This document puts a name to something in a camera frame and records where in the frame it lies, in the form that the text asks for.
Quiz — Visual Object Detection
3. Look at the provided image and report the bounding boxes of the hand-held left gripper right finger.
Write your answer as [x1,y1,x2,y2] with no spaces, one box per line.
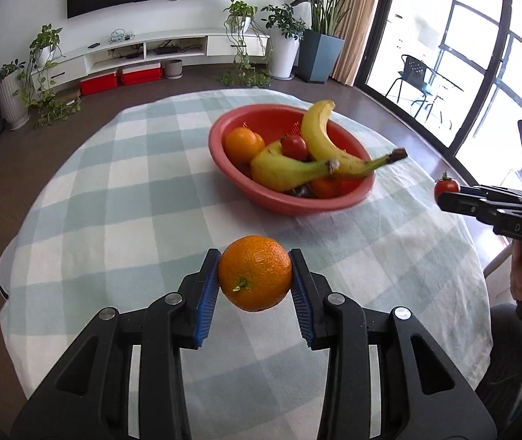
[288,248,497,440]

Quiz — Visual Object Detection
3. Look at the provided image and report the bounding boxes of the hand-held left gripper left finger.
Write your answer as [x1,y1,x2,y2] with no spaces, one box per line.
[11,248,222,440]

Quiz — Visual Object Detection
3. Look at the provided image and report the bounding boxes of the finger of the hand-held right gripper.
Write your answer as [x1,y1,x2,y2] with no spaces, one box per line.
[460,184,522,205]
[439,191,522,230]

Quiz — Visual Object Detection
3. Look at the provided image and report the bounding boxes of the red tomato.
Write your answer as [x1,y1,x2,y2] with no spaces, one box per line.
[434,172,461,203]
[280,134,310,162]

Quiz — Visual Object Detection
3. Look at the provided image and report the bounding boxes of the orange mandarin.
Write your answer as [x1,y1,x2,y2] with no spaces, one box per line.
[218,235,293,312]
[311,176,344,199]

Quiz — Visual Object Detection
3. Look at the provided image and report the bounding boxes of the red plastic colander basin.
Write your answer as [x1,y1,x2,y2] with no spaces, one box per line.
[208,104,376,217]

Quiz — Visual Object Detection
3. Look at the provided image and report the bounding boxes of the small yellow banana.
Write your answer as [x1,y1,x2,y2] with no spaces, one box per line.
[250,141,340,193]

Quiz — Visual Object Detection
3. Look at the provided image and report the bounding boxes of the smooth round orange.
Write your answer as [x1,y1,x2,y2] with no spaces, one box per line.
[223,127,266,164]

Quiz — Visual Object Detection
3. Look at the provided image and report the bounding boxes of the large yellow banana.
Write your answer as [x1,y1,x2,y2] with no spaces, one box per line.
[300,99,409,181]

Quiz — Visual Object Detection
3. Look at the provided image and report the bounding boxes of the beige chair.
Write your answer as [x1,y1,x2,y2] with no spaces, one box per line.
[483,234,516,278]

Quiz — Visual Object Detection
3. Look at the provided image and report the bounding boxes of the green white checked tablecloth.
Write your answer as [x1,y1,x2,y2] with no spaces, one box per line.
[0,88,493,440]

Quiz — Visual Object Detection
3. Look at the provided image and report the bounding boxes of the black metal chair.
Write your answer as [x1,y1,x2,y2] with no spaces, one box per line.
[386,54,466,122]

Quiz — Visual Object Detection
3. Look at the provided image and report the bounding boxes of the person's grey pants leg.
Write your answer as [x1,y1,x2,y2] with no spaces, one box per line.
[474,302,522,422]

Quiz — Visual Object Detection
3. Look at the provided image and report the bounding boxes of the beige curtain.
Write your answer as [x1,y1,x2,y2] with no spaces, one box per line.
[332,0,383,88]

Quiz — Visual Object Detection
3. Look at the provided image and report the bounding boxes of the large-leaf plant in blue pot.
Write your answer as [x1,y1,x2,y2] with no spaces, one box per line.
[287,0,394,84]

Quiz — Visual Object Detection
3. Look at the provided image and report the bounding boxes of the bushy plant in white pot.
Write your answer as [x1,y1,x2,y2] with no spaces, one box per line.
[261,4,307,80]

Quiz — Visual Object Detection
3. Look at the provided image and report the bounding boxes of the red storage box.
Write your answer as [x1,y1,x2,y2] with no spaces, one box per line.
[120,65,162,86]
[80,72,119,97]

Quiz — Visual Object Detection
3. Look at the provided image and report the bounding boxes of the white television cabinet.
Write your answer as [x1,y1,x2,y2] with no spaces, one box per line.
[36,30,271,88]

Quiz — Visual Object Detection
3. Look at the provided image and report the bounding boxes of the plant in white ribbed pot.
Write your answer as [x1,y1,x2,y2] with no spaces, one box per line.
[0,59,31,131]

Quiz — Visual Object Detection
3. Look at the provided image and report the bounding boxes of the trailing pothos in white pot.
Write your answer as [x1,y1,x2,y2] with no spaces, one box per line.
[222,0,274,89]
[15,24,83,129]

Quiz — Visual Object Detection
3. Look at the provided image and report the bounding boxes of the black sliding door frame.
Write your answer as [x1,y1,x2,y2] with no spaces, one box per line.
[353,0,522,193]

